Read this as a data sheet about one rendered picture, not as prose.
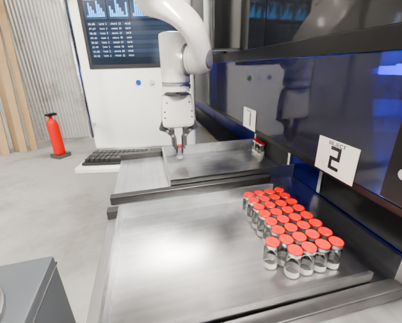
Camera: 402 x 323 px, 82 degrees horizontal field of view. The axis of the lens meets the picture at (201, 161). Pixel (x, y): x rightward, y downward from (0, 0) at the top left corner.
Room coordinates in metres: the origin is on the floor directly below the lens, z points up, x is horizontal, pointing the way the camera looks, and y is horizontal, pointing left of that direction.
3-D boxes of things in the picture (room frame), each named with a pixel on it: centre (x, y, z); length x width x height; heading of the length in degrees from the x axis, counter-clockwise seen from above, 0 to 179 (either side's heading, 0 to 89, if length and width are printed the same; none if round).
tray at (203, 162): (0.67, -0.06, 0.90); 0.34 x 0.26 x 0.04; 103
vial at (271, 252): (0.27, -0.10, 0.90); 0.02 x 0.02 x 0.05
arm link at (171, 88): (0.73, 0.07, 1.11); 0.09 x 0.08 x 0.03; 103
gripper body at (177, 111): (0.73, 0.07, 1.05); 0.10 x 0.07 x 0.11; 103
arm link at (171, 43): (0.73, 0.06, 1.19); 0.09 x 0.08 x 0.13; 61
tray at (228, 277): (0.31, -0.03, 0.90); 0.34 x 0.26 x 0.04; 103
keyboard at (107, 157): (0.95, 0.29, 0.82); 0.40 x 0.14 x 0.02; 92
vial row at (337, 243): (0.34, -0.18, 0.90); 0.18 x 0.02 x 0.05; 13
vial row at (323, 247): (0.34, -0.16, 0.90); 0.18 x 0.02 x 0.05; 13
